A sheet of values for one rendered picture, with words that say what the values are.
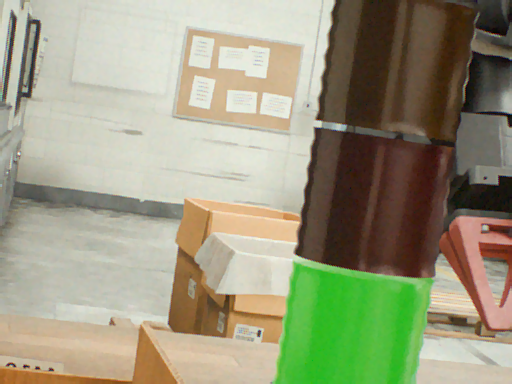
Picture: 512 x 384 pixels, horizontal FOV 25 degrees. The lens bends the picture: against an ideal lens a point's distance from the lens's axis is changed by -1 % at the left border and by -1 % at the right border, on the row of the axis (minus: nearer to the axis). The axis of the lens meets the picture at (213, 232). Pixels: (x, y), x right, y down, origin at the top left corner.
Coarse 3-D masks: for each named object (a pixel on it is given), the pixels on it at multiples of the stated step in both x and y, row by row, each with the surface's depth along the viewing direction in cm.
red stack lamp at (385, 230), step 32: (320, 128) 29; (320, 160) 29; (352, 160) 28; (384, 160) 28; (416, 160) 28; (448, 160) 29; (320, 192) 29; (352, 192) 28; (384, 192) 28; (416, 192) 28; (448, 192) 29; (320, 224) 29; (352, 224) 28; (384, 224) 28; (416, 224) 28; (320, 256) 29; (352, 256) 28; (384, 256) 28; (416, 256) 28
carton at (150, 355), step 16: (144, 336) 75; (144, 352) 74; (160, 352) 69; (0, 368) 76; (16, 368) 76; (32, 368) 77; (48, 368) 77; (64, 368) 77; (144, 368) 74; (160, 368) 68; (176, 368) 66
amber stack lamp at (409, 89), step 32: (352, 0) 28; (384, 0) 27; (416, 0) 27; (352, 32) 28; (384, 32) 27; (416, 32) 27; (448, 32) 28; (352, 64) 28; (384, 64) 28; (416, 64) 27; (448, 64) 28; (320, 96) 29; (352, 96) 28; (384, 96) 28; (416, 96) 28; (448, 96) 28; (384, 128) 28; (416, 128) 28; (448, 128) 28
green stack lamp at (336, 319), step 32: (320, 288) 28; (352, 288) 28; (384, 288) 28; (416, 288) 28; (288, 320) 29; (320, 320) 28; (352, 320) 28; (384, 320) 28; (416, 320) 29; (288, 352) 29; (320, 352) 29; (352, 352) 28; (384, 352) 28; (416, 352) 29
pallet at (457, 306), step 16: (432, 304) 702; (448, 304) 708; (464, 304) 721; (496, 304) 742; (432, 320) 720; (448, 320) 725; (464, 320) 723; (480, 320) 681; (448, 336) 675; (464, 336) 677; (480, 336) 679
